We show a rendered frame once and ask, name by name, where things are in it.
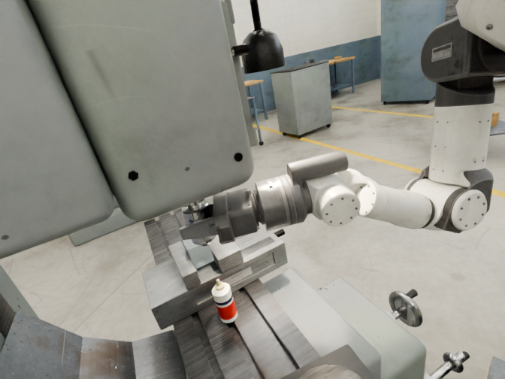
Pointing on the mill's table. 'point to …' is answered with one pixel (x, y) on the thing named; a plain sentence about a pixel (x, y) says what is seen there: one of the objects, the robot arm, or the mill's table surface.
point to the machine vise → (207, 276)
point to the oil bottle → (225, 301)
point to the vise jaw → (225, 254)
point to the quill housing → (152, 96)
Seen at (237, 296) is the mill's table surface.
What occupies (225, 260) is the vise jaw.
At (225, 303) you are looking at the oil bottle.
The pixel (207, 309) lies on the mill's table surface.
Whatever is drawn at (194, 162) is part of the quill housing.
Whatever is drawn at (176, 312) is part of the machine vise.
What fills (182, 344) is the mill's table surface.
